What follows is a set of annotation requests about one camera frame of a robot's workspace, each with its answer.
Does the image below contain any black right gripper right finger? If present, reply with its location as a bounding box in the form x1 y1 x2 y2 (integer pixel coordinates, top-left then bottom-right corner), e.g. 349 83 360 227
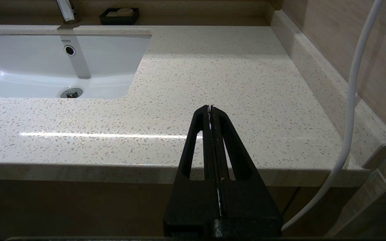
211 106 283 237

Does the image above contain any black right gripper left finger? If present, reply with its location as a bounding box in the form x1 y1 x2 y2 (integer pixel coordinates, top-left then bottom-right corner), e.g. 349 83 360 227
164 105 221 237

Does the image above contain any brown vanity cabinet front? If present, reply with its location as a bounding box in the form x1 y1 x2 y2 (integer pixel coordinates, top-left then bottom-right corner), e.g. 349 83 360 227
0 177 358 239

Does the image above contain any chrome sink drain stopper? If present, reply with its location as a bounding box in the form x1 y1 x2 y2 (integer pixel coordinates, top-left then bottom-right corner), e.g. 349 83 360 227
61 88 83 99

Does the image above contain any black soap dish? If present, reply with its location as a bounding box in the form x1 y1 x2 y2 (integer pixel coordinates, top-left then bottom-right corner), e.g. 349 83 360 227
100 8 140 25

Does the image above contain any beige round soap bar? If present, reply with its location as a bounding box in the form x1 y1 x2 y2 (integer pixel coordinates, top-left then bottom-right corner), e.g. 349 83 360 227
107 8 134 17

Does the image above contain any white ceramic sink basin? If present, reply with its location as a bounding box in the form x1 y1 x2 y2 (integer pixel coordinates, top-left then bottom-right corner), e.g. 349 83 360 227
0 25 153 100

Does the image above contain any chrome faucet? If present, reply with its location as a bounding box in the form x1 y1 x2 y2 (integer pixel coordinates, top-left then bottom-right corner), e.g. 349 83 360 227
56 0 81 25

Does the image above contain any white cable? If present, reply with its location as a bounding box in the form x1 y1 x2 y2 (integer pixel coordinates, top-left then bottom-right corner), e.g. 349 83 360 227
281 0 384 231

